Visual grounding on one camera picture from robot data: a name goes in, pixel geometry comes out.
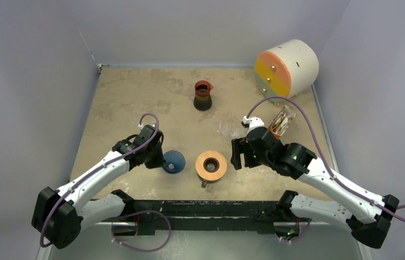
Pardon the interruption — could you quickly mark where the blue ribbed glass dripper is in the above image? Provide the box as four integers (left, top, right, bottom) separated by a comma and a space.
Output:
162, 150, 185, 174

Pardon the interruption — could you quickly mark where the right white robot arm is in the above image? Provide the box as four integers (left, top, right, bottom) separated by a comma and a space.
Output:
230, 127, 399, 249

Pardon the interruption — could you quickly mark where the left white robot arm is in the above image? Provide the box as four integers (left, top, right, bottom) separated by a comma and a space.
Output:
31, 124, 164, 249

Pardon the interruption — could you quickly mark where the orange coffee filter holder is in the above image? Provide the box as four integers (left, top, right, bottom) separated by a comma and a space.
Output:
268, 106, 296, 139

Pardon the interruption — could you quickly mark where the red and black pitcher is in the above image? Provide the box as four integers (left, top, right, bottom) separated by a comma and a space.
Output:
193, 80, 214, 111

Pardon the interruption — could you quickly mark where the round cream drawer cabinet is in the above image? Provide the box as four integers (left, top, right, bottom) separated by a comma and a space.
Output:
254, 39, 319, 98

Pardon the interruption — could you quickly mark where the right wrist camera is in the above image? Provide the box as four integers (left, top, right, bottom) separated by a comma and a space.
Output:
241, 116, 265, 132

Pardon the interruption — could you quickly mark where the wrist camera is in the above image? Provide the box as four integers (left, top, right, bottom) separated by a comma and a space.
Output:
241, 116, 265, 132
138, 123, 155, 130

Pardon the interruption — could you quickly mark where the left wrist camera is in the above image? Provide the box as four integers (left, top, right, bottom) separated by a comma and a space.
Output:
138, 123, 155, 130

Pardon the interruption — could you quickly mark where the glass carafe with handle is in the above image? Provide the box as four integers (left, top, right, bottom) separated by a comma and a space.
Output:
201, 179, 218, 189

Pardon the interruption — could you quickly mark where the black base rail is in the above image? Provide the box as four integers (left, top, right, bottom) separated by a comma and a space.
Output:
112, 190, 309, 237

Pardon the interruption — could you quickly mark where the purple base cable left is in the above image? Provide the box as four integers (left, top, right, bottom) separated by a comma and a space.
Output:
111, 210, 172, 254

